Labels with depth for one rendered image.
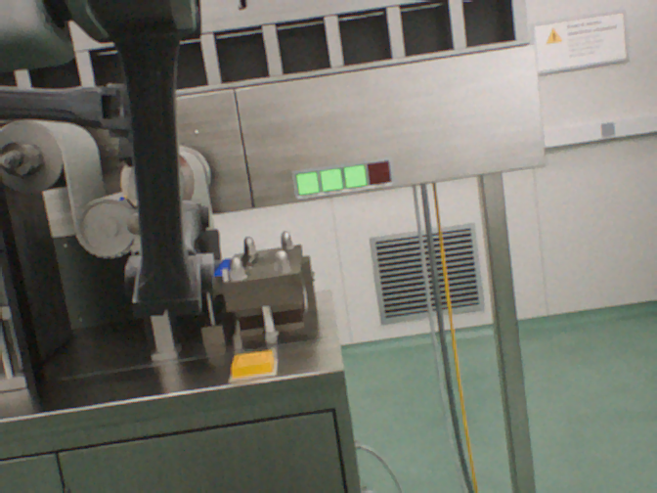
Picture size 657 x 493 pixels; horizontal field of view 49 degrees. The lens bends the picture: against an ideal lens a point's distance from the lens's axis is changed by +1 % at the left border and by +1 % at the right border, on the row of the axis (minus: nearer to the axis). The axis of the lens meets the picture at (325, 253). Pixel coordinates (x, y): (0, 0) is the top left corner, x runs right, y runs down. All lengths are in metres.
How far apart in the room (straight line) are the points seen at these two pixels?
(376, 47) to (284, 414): 1.00
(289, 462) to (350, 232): 2.93
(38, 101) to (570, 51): 3.55
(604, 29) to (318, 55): 2.80
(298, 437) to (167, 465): 0.24
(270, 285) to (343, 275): 2.76
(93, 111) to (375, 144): 0.80
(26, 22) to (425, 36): 1.52
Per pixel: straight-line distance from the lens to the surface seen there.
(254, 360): 1.28
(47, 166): 1.57
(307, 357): 1.33
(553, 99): 4.36
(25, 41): 0.48
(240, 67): 1.89
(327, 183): 1.79
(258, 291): 1.47
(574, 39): 4.41
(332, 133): 1.80
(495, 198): 2.03
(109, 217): 1.53
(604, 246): 4.52
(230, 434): 1.32
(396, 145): 1.81
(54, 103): 1.22
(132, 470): 1.37
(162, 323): 1.50
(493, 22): 1.95
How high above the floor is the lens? 1.29
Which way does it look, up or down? 9 degrees down
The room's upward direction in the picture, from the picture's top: 8 degrees counter-clockwise
